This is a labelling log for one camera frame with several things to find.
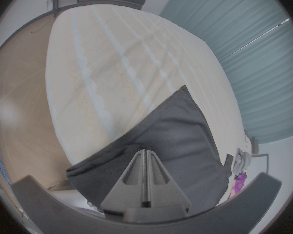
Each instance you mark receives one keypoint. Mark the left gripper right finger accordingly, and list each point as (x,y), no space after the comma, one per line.
(172,195)

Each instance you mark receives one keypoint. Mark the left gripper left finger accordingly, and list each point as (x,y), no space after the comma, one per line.
(118,196)

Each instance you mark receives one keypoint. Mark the purple satin garment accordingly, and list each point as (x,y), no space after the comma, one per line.
(241,181)

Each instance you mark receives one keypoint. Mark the grey bedside table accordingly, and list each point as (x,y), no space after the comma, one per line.
(256,145)

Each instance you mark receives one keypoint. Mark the black T-shirt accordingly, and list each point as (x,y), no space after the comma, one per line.
(173,130)

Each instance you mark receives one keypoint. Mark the blue-green curtain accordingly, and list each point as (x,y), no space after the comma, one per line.
(222,13)
(266,86)

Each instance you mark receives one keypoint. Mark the bed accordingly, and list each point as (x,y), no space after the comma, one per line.
(124,57)

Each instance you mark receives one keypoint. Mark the grey knit garment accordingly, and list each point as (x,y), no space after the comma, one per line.
(243,161)

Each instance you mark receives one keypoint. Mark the pink garment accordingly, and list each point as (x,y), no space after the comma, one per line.
(234,193)

